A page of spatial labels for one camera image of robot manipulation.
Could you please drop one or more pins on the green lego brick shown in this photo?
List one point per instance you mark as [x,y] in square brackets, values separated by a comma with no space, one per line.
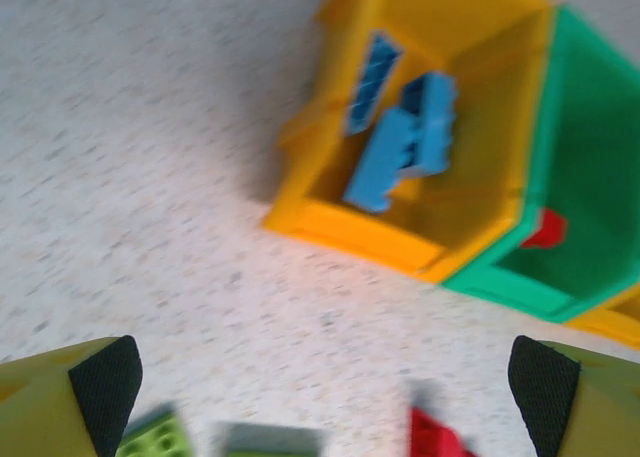
[155,437]
[270,444]

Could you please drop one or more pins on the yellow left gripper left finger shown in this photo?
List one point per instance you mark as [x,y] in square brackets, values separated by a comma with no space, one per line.
[40,412]

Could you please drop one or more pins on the green plastic bin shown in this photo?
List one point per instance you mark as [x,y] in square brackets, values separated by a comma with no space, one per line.
[590,127]

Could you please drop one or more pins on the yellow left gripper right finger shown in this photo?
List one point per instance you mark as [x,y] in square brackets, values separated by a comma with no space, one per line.
[600,412]

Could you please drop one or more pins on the yellow plastic bin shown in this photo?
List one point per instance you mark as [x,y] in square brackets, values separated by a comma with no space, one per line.
[620,322]
[350,232]

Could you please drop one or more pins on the red lego brick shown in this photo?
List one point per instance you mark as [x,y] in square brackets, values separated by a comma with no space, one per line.
[432,434]
[547,229]

